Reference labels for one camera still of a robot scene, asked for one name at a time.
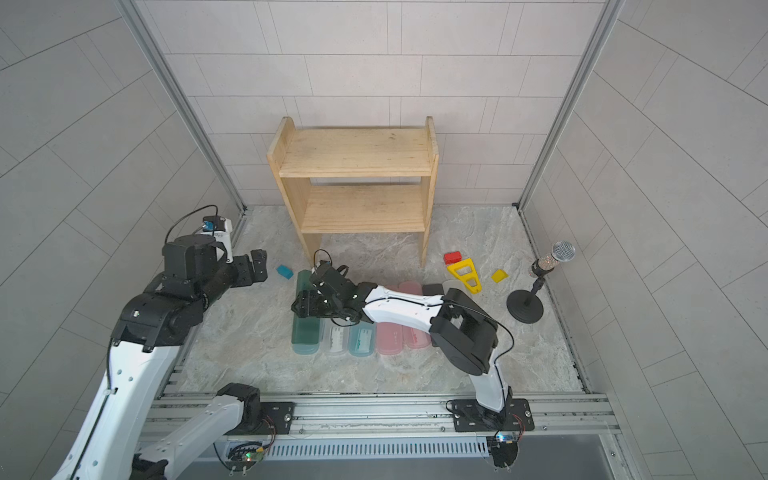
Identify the red rectangular block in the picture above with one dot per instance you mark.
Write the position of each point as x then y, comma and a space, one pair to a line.
452, 257

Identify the yellow frame block with hole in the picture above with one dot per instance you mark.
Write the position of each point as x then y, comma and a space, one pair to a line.
465, 272

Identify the dark green pencil case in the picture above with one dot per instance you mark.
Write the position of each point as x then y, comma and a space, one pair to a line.
306, 332

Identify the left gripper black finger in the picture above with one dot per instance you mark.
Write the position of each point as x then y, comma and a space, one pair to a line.
258, 273
258, 257

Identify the small yellow block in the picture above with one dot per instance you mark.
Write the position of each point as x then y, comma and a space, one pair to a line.
499, 275

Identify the left circuit board with wires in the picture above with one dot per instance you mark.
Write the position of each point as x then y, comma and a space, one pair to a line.
241, 458

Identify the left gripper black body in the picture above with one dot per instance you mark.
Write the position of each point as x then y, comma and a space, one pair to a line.
239, 272

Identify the right circuit board with wires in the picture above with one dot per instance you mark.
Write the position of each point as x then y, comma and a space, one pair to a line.
503, 448

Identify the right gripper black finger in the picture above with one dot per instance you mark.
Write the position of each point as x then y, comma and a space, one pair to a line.
302, 305
323, 309

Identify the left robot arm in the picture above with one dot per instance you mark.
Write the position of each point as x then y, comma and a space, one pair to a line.
149, 334

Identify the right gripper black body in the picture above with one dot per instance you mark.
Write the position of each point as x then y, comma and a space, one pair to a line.
339, 300

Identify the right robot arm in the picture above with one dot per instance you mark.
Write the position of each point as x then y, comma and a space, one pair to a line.
466, 335

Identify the small teal block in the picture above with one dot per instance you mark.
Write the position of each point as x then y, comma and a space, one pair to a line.
285, 271

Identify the light teal pencil case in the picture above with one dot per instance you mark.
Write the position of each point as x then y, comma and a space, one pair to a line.
325, 337
362, 340

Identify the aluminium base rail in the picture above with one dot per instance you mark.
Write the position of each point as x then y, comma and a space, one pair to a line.
336, 426

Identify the wooden two-tier shelf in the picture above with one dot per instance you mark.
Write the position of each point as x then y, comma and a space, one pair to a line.
356, 180

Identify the circuit board with wires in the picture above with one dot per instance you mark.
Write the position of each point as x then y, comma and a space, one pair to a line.
241, 458
503, 448

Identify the black pencil case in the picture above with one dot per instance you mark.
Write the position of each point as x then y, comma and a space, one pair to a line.
434, 289

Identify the silver microphone on stand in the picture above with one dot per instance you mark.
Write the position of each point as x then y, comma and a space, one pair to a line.
524, 305

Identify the pink pencil case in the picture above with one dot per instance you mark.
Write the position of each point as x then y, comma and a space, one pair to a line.
414, 339
389, 339

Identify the frosted white pencil case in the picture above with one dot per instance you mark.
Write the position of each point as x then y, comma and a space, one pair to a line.
339, 338

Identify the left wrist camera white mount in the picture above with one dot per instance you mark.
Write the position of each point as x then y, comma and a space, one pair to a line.
221, 229

